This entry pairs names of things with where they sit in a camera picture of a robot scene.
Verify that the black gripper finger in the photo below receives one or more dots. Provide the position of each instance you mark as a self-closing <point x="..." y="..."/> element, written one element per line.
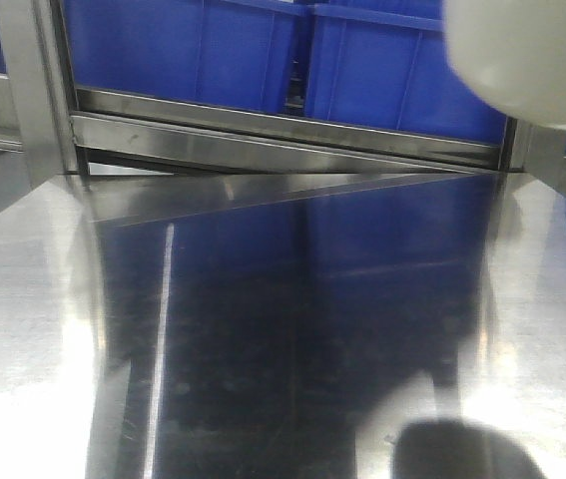
<point x="455" y="449"/>

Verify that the white plastic bin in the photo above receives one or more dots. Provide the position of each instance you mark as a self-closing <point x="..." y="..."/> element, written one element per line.
<point x="512" y="55"/>

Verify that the blue plastic crate right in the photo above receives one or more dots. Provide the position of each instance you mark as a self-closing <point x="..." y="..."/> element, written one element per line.
<point x="382" y="64"/>

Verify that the blue plastic crate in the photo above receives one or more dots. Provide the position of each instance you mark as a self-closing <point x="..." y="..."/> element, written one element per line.
<point x="235" y="54"/>
<point x="382" y="64"/>

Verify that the blue plastic crate left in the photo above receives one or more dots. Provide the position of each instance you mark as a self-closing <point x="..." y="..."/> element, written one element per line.
<point x="235" y="54"/>

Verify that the stainless steel shelf frame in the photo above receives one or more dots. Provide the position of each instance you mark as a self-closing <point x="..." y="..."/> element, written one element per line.
<point x="62" y="127"/>

